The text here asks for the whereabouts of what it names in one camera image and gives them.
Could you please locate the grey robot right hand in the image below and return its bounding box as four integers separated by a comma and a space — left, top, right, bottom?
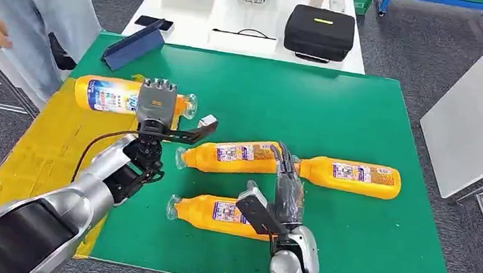
242, 138, 313, 229

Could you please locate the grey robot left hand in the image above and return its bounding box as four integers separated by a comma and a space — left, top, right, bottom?
134, 75, 180, 136

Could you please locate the orange drink bottle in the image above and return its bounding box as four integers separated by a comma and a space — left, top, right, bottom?
163, 191, 282, 243
174, 131, 296, 183
71, 73, 199, 123
292, 153, 404, 202

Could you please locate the black phone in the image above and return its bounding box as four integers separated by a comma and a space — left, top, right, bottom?
134, 14, 175, 32

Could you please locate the blue folding case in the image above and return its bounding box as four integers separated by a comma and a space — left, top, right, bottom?
99, 22, 167, 77

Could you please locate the green table mat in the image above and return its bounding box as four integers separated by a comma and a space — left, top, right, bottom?
50, 29, 483, 273

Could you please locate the yellow plastic sheet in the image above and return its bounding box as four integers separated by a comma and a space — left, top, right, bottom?
0, 60, 186, 268

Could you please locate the black zip carry case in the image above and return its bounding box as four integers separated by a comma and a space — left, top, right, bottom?
281, 2, 358, 67

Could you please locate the clear plastic item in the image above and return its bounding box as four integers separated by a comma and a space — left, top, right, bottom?
327, 0, 350, 16

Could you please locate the green plastic crate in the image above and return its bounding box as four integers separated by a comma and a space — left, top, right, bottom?
339, 0, 376, 18

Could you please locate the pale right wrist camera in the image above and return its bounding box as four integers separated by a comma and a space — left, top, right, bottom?
232, 184, 293, 239

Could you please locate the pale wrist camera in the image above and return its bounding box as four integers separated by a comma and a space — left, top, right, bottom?
151, 109, 221, 149
232, 184, 293, 239

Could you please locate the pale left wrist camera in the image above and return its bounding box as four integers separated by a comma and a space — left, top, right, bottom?
151, 109, 221, 149

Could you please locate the thin black cable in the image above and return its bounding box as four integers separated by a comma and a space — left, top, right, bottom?
211, 25, 278, 41

